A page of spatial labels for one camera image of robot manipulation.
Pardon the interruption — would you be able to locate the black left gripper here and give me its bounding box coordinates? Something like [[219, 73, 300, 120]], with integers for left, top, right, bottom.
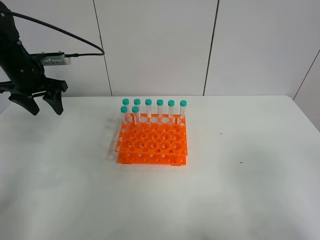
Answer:
[[0, 56, 68, 116]]

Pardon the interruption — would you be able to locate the teal capped clear test tube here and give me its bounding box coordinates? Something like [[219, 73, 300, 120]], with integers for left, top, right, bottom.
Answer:
[[132, 105, 141, 132]]

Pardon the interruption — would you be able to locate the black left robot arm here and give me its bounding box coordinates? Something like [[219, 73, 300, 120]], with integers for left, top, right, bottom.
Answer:
[[0, 2, 68, 116]]

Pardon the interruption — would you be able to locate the teal capped front-row tube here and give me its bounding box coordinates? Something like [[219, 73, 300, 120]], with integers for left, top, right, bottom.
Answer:
[[120, 105, 130, 130]]

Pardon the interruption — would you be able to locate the teal capped racked tube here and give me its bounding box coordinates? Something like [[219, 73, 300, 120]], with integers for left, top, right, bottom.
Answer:
[[145, 98, 152, 119], [167, 100, 175, 119], [133, 98, 141, 107], [179, 100, 187, 119], [122, 98, 130, 107], [156, 99, 164, 119]]

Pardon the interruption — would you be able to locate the orange test tube rack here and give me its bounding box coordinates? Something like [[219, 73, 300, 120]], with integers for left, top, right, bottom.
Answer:
[[114, 113, 188, 166]]

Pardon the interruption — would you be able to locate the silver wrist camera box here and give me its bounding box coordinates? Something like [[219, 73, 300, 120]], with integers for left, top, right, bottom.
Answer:
[[31, 52, 71, 66]]

